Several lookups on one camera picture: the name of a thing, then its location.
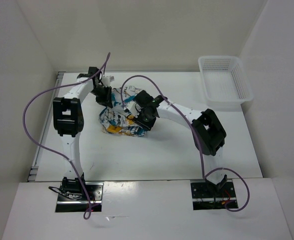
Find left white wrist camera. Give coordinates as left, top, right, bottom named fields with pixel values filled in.
left=101, top=76, right=115, bottom=87

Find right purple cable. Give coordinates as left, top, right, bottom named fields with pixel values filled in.
left=120, top=74, right=251, bottom=213

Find colourful printed shorts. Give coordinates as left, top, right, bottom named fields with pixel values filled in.
left=98, top=87, right=147, bottom=137

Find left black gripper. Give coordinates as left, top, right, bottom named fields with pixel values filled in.
left=90, top=85, right=113, bottom=109

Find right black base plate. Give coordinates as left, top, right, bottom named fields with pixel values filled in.
left=190, top=180, right=239, bottom=211

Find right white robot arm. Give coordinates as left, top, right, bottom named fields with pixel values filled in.
left=127, top=90, right=227, bottom=176

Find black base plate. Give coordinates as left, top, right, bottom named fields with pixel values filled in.
left=190, top=180, right=239, bottom=211
left=53, top=182, right=104, bottom=213

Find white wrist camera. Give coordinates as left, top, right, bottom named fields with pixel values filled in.
left=123, top=101, right=141, bottom=118
left=101, top=76, right=115, bottom=87

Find aluminium table edge rail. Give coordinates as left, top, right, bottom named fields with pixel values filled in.
left=27, top=71, right=66, bottom=182

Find white plastic mesh basket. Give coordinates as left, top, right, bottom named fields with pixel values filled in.
left=198, top=55, right=254, bottom=108

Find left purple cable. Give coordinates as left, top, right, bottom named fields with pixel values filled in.
left=22, top=52, right=112, bottom=220

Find purple cable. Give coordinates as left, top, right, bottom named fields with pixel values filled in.
left=22, top=52, right=112, bottom=220
left=120, top=74, right=251, bottom=213

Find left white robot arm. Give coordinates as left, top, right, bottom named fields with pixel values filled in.
left=52, top=67, right=113, bottom=200

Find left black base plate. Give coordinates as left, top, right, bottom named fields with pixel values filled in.
left=53, top=182, right=104, bottom=213

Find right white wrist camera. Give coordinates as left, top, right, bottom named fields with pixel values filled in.
left=123, top=101, right=141, bottom=118

